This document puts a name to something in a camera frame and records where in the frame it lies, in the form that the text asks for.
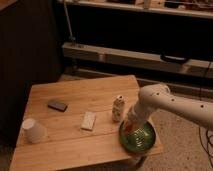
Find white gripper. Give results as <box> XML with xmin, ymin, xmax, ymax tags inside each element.
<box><xmin>124</xmin><ymin>106</ymin><xmax>147</xmax><ymax>129</ymax></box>

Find red pepper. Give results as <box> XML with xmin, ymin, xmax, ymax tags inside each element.
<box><xmin>125</xmin><ymin>124</ymin><xmax>133</xmax><ymax>130</ymax></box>

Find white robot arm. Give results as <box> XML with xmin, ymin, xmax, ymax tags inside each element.
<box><xmin>124</xmin><ymin>84</ymin><xmax>213</xmax><ymax>131</ymax></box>

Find green ceramic bowl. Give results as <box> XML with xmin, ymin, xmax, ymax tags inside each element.
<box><xmin>119</xmin><ymin>122</ymin><xmax>156</xmax><ymax>153</ymax></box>

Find white patterned bottle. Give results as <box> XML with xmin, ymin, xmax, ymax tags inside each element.
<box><xmin>112</xmin><ymin>95</ymin><xmax>125</xmax><ymax>122</ymax></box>

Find white rectangular block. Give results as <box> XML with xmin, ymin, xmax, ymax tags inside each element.
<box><xmin>81</xmin><ymin>112</ymin><xmax>96</xmax><ymax>131</ymax></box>

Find wooden table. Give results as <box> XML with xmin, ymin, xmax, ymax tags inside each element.
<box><xmin>8</xmin><ymin>74</ymin><xmax>164</xmax><ymax>171</ymax></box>

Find black object on shelf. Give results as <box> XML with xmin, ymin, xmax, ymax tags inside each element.
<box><xmin>160</xmin><ymin>55</ymin><xmax>189</xmax><ymax>64</ymax></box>

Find long metal shelf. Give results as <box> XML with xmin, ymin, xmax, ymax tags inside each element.
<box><xmin>62</xmin><ymin>42</ymin><xmax>213</xmax><ymax>79</ymax></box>

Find dark grey rectangular block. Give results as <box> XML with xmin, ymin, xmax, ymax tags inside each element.
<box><xmin>47</xmin><ymin>100</ymin><xmax>67</xmax><ymax>112</ymax></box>

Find metal vertical pole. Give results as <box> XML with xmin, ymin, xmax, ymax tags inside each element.
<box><xmin>62</xmin><ymin>0</ymin><xmax>78</xmax><ymax>73</ymax></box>

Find white paper cup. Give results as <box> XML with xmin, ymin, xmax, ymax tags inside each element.
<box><xmin>22</xmin><ymin>118</ymin><xmax>47</xmax><ymax>143</ymax></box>

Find black cable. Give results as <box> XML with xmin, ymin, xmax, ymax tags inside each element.
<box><xmin>198</xmin><ymin>61</ymin><xmax>213</xmax><ymax>161</ymax></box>

